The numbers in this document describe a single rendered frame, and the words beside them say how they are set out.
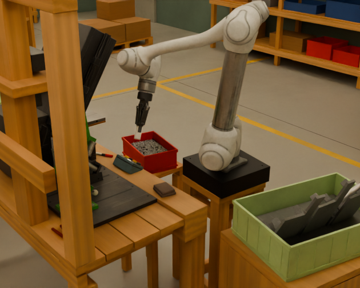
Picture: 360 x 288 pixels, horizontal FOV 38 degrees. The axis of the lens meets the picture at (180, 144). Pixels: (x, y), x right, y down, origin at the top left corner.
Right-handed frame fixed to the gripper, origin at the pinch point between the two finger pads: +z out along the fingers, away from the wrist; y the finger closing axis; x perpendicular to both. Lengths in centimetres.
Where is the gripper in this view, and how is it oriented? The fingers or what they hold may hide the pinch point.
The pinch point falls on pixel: (138, 132)
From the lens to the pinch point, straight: 261.7
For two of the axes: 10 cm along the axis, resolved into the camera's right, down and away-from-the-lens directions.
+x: -8.9, -1.7, -4.3
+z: -1.8, 9.8, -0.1
